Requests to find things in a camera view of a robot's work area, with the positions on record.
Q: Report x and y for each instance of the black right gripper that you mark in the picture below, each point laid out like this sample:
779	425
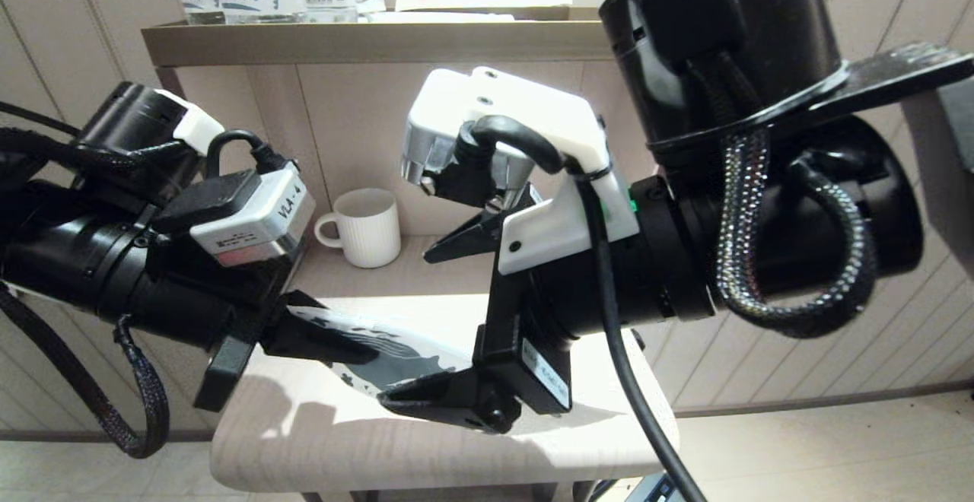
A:
506	350

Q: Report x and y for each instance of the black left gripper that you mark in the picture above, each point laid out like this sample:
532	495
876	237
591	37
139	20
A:
228	376

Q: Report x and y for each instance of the white horse-print pouch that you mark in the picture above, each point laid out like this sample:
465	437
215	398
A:
411	357

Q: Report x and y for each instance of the white ribbed mug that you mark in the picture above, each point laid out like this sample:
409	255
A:
369	232

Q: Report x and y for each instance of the light wood open cabinet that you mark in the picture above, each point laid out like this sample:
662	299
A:
365	441

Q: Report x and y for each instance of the blue black floor device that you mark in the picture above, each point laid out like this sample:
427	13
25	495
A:
647	490

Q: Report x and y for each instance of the olive brown tray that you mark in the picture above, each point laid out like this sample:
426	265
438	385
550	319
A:
342	44

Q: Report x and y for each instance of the crumpled white plastic wrapper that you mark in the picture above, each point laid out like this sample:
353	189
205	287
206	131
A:
369	4

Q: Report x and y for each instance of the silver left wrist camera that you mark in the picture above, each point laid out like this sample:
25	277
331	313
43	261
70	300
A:
251	220

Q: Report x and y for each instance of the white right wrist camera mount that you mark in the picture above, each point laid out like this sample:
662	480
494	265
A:
494	106

